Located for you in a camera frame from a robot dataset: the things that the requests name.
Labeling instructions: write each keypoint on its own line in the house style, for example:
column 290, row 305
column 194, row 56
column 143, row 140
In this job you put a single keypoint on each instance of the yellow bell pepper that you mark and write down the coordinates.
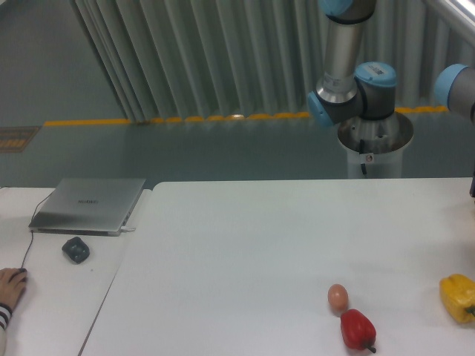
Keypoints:
column 457, row 295

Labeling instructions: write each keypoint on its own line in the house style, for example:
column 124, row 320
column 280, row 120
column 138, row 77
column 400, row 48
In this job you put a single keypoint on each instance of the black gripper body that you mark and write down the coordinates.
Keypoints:
column 472, row 188

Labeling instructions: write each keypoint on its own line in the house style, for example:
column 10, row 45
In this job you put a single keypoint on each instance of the black small controller device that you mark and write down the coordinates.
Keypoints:
column 76, row 250

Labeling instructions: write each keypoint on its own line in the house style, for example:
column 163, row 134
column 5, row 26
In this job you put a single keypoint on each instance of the striped white sleeve forearm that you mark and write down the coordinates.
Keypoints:
column 5, row 316

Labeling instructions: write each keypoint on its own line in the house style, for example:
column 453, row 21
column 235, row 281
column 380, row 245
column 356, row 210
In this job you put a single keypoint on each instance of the person's hand on mouse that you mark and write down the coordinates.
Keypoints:
column 10, row 292

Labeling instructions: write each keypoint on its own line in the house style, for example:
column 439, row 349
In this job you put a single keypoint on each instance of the red bell pepper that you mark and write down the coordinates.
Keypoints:
column 357, row 331

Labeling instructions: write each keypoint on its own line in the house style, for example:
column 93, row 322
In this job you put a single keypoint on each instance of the silver closed laptop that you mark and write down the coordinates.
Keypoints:
column 98, row 207

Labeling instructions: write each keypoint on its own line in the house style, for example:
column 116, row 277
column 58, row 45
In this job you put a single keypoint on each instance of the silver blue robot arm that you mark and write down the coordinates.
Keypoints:
column 361, row 100

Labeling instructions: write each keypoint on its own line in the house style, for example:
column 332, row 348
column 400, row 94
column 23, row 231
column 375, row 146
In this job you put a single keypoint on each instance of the grey pleated curtain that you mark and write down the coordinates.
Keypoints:
column 181, row 59

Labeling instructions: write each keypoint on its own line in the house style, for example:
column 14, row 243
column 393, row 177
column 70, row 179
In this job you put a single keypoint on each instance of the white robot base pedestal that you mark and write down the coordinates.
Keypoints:
column 375, row 149

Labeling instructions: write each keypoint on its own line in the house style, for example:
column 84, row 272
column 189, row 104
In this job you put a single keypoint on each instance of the brown egg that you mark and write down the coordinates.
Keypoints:
column 337, row 297

